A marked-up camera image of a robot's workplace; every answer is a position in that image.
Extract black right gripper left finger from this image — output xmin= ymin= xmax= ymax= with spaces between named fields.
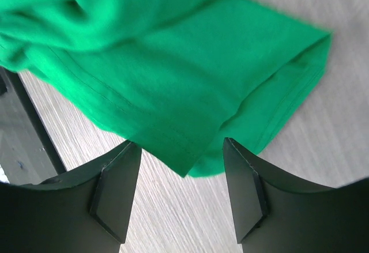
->
xmin=1 ymin=142 xmax=142 ymax=252

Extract green t shirt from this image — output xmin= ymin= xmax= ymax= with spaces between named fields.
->
xmin=1 ymin=0 xmax=332 ymax=177

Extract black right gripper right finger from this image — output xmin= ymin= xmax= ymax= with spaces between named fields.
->
xmin=223 ymin=138 xmax=368 ymax=252

